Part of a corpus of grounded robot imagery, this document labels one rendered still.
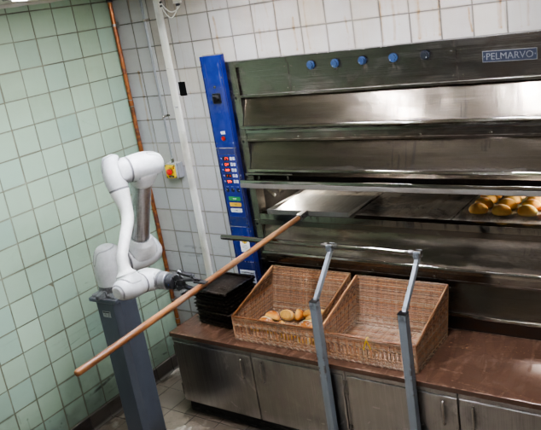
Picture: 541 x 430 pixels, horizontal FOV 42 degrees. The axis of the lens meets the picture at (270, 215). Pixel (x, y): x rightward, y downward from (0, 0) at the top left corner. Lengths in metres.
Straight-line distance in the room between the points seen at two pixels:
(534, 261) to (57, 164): 2.69
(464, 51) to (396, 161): 0.66
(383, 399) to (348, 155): 1.29
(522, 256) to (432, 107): 0.86
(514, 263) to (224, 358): 1.71
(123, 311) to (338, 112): 1.59
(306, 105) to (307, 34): 0.38
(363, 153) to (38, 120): 1.86
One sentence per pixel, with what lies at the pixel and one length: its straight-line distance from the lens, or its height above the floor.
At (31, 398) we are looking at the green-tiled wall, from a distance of 4.41.
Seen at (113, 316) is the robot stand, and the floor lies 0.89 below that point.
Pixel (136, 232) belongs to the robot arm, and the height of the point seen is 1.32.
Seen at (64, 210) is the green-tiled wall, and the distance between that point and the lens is 4.36.
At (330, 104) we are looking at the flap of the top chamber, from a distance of 3.81.
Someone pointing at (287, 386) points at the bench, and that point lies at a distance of 3.96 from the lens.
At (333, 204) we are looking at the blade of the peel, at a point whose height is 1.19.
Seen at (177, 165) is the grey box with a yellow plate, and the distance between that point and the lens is 4.51.
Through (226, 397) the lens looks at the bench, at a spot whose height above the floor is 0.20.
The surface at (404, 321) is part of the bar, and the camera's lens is 3.29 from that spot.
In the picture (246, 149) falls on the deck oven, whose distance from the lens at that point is 4.19.
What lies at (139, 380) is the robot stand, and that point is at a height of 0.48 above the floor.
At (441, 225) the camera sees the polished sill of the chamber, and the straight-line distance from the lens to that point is 3.71.
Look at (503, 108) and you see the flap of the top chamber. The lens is 3.43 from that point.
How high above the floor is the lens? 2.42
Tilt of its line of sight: 17 degrees down
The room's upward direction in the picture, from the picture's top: 9 degrees counter-clockwise
